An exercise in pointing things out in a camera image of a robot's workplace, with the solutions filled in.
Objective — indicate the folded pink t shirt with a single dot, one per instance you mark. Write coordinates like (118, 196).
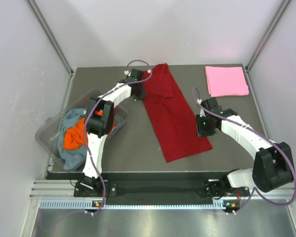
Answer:
(226, 81)

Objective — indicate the aluminium frame post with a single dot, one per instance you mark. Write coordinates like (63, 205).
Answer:
(49, 34)
(284, 5)

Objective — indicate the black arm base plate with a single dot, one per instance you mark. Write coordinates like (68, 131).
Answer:
(119, 188)

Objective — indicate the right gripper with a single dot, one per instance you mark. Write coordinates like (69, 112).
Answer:
(201, 131)

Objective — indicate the orange t shirt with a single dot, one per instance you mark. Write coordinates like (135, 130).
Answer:
(72, 135)

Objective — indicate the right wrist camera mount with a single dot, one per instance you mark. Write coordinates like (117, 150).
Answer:
(202, 113)

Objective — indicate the left aluminium frame post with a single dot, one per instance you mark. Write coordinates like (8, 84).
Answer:
(49, 34)

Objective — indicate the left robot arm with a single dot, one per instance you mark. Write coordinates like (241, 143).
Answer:
(98, 124)

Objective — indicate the red t shirt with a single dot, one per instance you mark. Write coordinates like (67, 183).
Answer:
(172, 118)

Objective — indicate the right aluminium frame post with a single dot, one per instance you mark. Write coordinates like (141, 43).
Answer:
(284, 5)

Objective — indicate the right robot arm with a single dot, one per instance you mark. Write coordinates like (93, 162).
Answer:
(273, 162)

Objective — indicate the clear plastic bin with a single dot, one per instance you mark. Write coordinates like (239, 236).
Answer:
(47, 136)

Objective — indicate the grey blue t shirt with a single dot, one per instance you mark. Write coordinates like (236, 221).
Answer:
(73, 159)

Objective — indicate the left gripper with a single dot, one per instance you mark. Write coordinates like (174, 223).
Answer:
(141, 95)

